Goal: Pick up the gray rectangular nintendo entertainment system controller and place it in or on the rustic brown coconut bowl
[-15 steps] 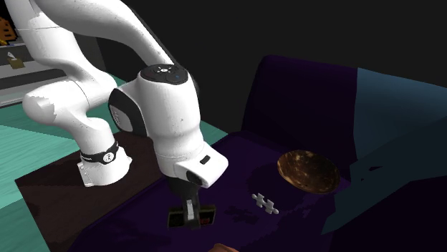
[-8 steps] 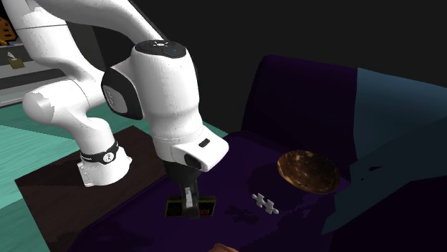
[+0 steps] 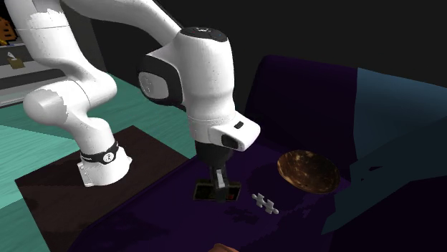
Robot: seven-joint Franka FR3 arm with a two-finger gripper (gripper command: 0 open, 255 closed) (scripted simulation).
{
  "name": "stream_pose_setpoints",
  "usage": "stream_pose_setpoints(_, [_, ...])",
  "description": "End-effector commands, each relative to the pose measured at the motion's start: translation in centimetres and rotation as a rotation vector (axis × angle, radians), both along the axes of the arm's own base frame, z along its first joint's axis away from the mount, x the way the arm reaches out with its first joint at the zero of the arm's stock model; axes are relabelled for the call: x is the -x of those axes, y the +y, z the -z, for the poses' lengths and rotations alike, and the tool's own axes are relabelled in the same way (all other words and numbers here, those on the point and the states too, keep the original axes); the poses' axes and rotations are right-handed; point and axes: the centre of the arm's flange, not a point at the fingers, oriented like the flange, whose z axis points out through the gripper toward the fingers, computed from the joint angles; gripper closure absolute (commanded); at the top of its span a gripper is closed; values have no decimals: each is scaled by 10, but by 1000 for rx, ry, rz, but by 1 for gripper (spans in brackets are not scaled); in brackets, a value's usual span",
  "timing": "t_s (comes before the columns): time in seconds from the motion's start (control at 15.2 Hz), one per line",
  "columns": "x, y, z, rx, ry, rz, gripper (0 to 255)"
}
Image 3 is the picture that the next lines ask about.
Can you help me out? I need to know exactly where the dark purple sofa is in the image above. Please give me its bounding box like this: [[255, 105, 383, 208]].
[[67, 54, 447, 252]]

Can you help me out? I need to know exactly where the dark flat box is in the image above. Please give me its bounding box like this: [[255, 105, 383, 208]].
[[193, 178, 242, 203]]

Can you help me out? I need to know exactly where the brown speckled bowl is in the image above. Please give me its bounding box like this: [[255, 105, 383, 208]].
[[277, 149, 341, 195]]

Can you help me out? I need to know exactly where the brown rounded object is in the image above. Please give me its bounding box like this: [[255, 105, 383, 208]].
[[208, 243, 241, 252]]

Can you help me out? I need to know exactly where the white puzzle piece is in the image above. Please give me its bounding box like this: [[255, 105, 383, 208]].
[[251, 192, 280, 215]]

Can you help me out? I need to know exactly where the dark brown robot stand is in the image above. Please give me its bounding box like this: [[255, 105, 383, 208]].
[[14, 125, 191, 252]]

